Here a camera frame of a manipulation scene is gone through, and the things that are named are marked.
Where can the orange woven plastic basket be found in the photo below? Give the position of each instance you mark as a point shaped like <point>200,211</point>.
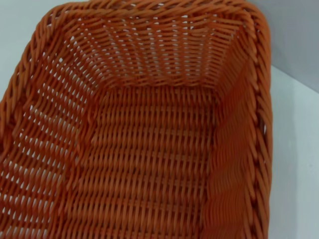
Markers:
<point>149,139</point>

